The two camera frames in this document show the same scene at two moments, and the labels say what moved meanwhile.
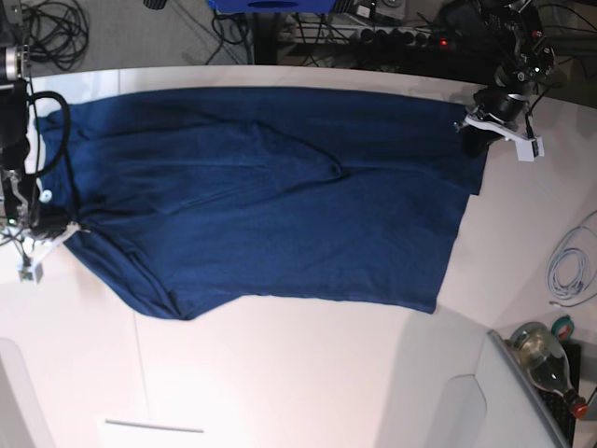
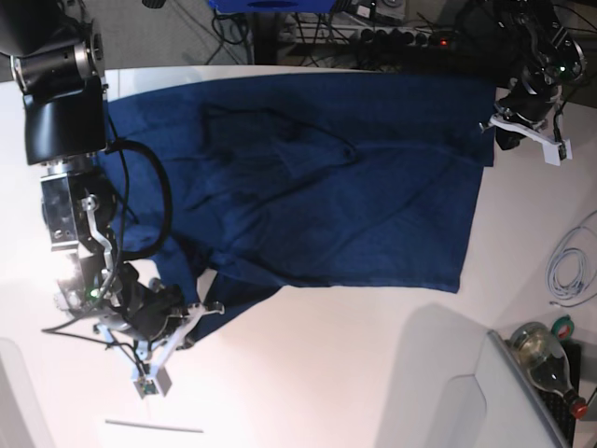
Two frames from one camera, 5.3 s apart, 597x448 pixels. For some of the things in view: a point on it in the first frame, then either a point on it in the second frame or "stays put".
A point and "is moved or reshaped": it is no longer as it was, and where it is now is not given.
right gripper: (506, 108) to (531, 97)
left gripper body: (48, 227) to (151, 314)
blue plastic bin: (274, 6) stays put
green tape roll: (562, 327) stays put
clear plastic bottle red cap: (547, 364) stays put
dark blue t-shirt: (193, 195) is moved or reshaped
